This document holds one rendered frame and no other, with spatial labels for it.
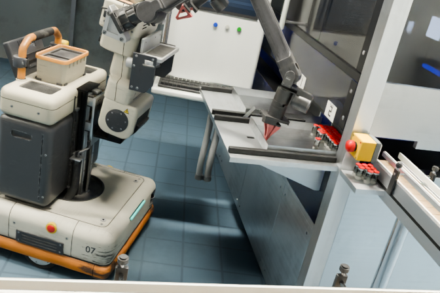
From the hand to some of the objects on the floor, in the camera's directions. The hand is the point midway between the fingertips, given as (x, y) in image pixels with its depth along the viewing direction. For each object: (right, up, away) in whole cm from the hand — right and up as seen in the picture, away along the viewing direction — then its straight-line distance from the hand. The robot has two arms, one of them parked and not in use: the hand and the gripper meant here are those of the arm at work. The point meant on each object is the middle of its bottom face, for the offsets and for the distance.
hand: (265, 138), depth 186 cm
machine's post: (+12, -90, +32) cm, 96 cm away
